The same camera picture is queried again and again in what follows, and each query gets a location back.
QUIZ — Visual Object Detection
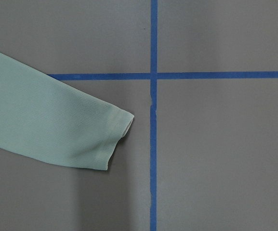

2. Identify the brown table cover mat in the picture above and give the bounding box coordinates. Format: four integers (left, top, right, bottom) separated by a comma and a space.
0, 0, 278, 231

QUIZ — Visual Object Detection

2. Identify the green long-sleeve shirt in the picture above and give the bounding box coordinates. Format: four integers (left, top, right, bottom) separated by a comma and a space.
0, 53, 134, 170

